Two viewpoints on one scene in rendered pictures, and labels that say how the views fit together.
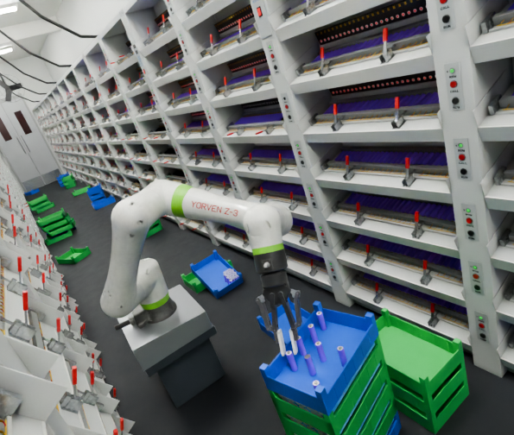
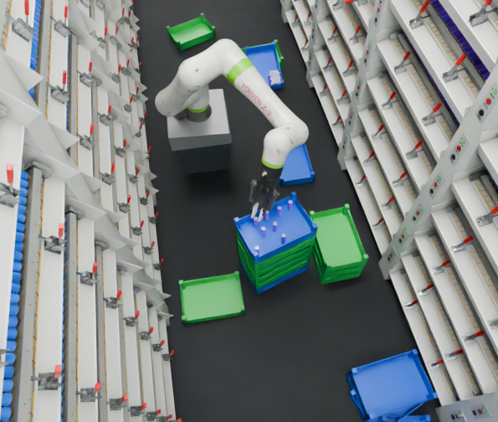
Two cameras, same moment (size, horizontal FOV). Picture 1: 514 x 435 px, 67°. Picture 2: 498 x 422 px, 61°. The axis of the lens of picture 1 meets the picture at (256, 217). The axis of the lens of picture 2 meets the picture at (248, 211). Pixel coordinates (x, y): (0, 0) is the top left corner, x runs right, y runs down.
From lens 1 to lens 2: 0.86 m
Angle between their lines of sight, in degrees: 41
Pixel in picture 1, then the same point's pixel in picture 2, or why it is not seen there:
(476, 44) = (482, 146)
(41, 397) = (115, 244)
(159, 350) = (187, 144)
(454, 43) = (474, 131)
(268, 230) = (276, 155)
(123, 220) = (186, 81)
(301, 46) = not seen: outside the picture
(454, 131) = (443, 168)
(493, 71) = not seen: hidden behind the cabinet
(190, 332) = (213, 141)
